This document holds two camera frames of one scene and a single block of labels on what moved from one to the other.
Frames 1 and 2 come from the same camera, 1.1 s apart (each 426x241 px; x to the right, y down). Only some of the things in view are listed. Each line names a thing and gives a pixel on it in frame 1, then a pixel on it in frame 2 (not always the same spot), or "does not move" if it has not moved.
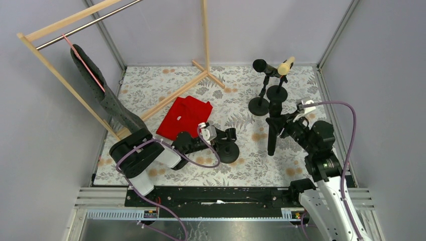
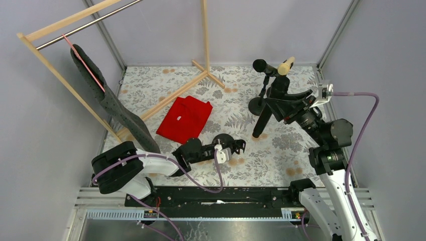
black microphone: [275, 122] → [280, 87]
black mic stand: [260, 106] does not move
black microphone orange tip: [260, 66] does not move
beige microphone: [284, 69] does not move
